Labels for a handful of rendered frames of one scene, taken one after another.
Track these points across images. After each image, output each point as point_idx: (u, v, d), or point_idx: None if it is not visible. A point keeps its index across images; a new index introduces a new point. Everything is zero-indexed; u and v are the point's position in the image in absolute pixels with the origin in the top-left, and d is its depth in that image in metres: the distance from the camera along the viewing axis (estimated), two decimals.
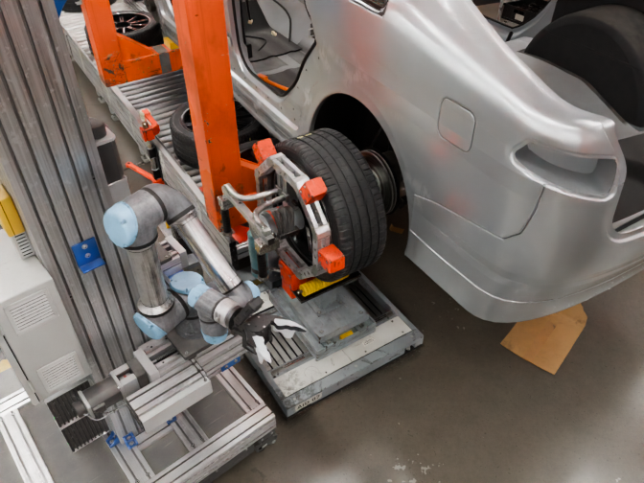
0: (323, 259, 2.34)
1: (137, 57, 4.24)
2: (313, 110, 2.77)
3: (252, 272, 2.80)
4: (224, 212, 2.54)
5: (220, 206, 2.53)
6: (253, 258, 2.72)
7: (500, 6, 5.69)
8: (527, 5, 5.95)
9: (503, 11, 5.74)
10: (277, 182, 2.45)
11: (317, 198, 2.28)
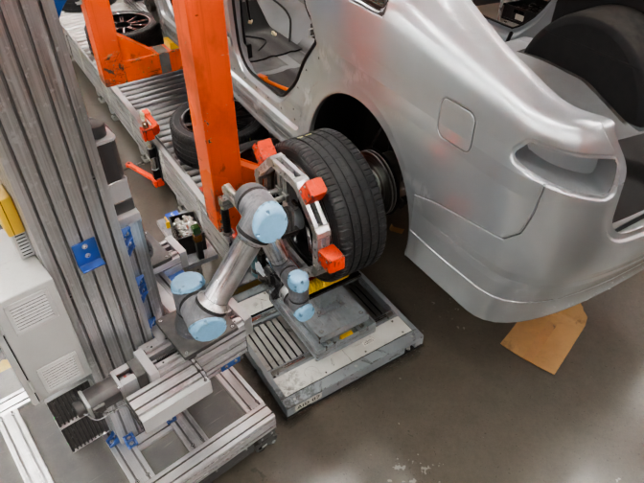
0: (323, 259, 2.34)
1: (137, 57, 4.24)
2: (313, 110, 2.77)
3: (252, 272, 2.80)
4: (224, 212, 2.54)
5: (220, 206, 2.53)
6: (253, 258, 2.72)
7: (500, 6, 5.69)
8: (527, 5, 5.95)
9: (503, 11, 5.74)
10: (277, 182, 2.45)
11: (317, 198, 2.28)
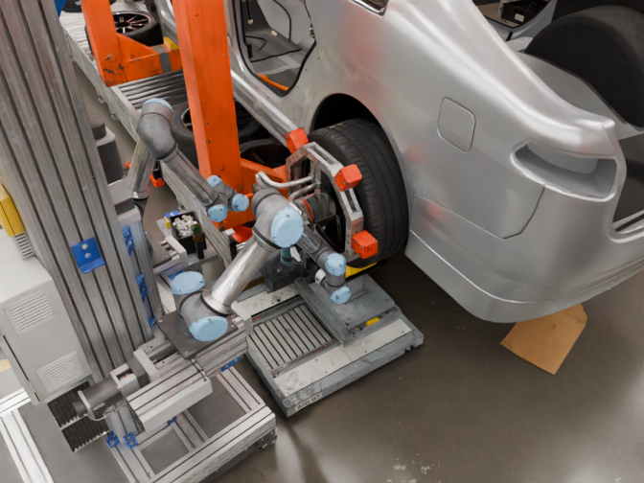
0: (356, 244, 2.40)
1: (137, 57, 4.24)
2: (313, 110, 2.77)
3: (282, 260, 2.86)
4: None
5: (254, 194, 2.59)
6: None
7: (500, 6, 5.69)
8: (527, 5, 5.95)
9: (503, 11, 5.74)
10: (310, 171, 2.52)
11: (352, 185, 2.35)
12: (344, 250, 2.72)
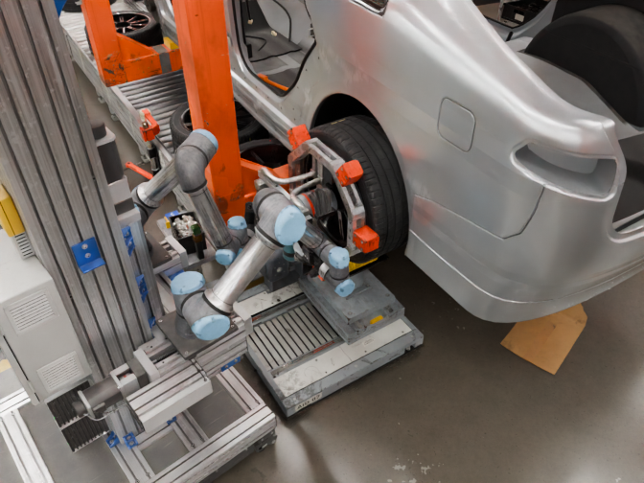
0: (358, 239, 2.43)
1: (137, 57, 4.24)
2: (313, 110, 2.77)
3: (284, 255, 2.89)
4: None
5: (257, 190, 2.62)
6: None
7: (500, 6, 5.69)
8: (527, 5, 5.95)
9: (503, 11, 5.74)
10: (312, 166, 2.54)
11: (354, 180, 2.37)
12: (346, 245, 2.75)
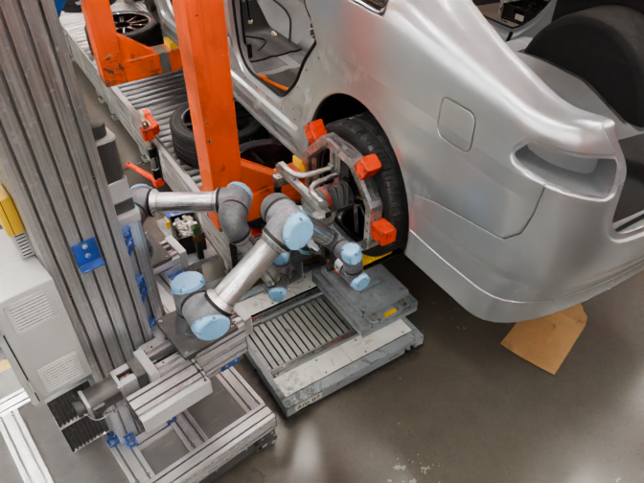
0: (376, 232, 2.46)
1: (137, 57, 4.24)
2: (313, 110, 2.77)
3: (299, 249, 2.92)
4: (278, 189, 2.66)
5: (274, 183, 2.65)
6: None
7: (500, 6, 5.69)
8: (527, 5, 5.95)
9: (503, 11, 5.74)
10: (330, 160, 2.58)
11: (371, 173, 2.41)
12: (360, 239, 2.79)
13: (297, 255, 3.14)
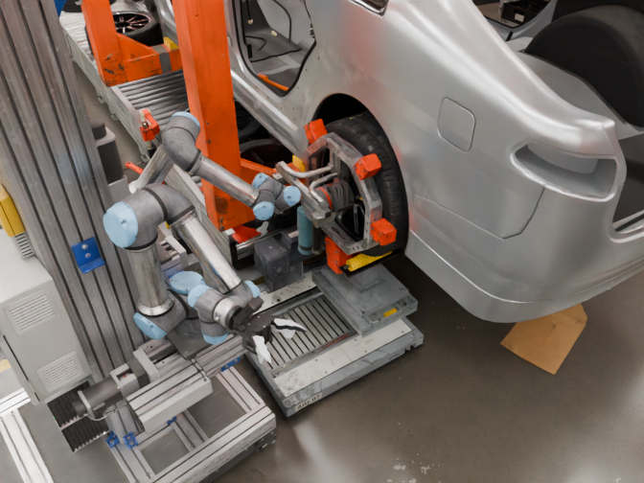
0: (376, 232, 2.46)
1: (137, 57, 4.24)
2: (313, 110, 2.77)
3: (299, 249, 2.92)
4: None
5: None
6: (302, 235, 2.84)
7: (500, 6, 5.69)
8: (527, 5, 5.95)
9: (503, 11, 5.74)
10: (330, 160, 2.58)
11: (371, 173, 2.41)
12: (360, 239, 2.79)
13: (297, 255, 3.14)
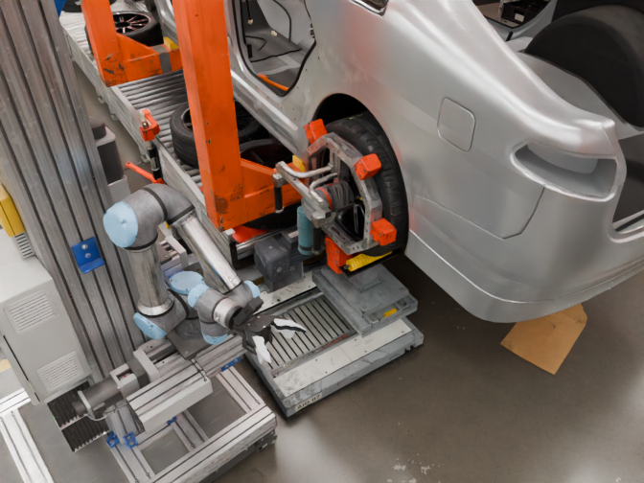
0: (376, 232, 2.46)
1: (137, 57, 4.24)
2: (313, 110, 2.77)
3: (299, 249, 2.92)
4: (278, 189, 2.66)
5: (274, 183, 2.65)
6: (302, 235, 2.84)
7: (500, 6, 5.69)
8: (527, 5, 5.95)
9: (503, 11, 5.74)
10: (330, 160, 2.58)
11: (371, 173, 2.41)
12: (360, 239, 2.79)
13: (297, 255, 3.14)
